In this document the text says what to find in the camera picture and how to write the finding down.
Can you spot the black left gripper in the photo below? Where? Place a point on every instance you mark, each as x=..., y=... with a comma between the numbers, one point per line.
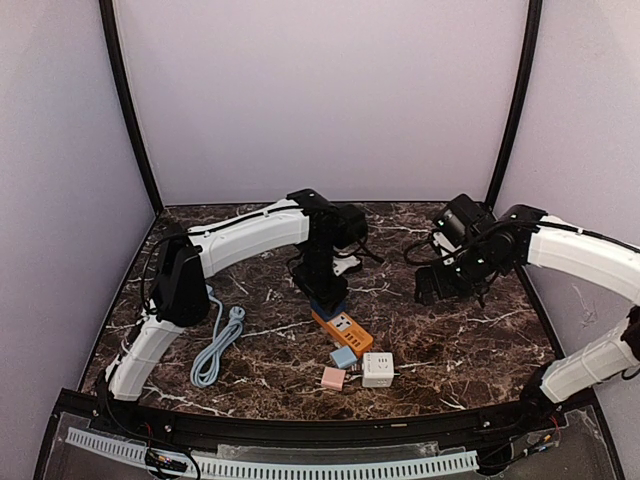
x=337, y=290

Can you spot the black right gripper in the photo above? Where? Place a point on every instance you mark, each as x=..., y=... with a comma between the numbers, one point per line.
x=444, y=289

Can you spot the dark blue cube socket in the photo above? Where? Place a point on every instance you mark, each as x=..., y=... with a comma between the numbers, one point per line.
x=327, y=313

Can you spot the orange power strip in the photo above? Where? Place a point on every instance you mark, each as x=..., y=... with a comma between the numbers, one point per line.
x=345, y=330

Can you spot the light blue charger plug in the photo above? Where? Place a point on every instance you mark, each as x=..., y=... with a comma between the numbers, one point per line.
x=343, y=357

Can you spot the white cube socket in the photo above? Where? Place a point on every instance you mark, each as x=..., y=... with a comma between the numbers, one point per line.
x=377, y=370

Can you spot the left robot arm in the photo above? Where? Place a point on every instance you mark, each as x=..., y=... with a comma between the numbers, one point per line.
x=188, y=257

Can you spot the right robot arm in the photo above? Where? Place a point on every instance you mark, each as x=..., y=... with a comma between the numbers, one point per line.
x=474, y=248

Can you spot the pink charger plug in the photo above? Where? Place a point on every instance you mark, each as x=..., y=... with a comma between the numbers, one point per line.
x=333, y=378

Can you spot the grey-blue power strip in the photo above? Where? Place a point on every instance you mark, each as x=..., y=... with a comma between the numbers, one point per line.
x=211, y=294

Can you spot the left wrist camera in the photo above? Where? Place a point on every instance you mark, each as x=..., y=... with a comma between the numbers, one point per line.
x=351, y=227

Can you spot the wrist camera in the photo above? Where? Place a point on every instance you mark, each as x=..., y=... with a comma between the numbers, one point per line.
x=458, y=222
x=351, y=227

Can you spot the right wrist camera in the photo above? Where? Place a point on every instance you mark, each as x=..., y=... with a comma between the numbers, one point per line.
x=458, y=222

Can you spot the black front table rail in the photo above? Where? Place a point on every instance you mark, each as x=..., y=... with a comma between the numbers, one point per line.
x=480, y=427

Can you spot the light blue slotted cable duct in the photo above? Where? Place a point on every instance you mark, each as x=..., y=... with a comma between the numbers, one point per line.
x=415, y=461

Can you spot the black right frame post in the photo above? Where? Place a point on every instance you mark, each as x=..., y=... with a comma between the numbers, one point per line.
x=523, y=74

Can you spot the black frame post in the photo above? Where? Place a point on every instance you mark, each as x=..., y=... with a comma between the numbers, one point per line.
x=523, y=74
x=118, y=69

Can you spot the black left frame post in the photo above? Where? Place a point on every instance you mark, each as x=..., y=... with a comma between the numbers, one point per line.
x=118, y=69

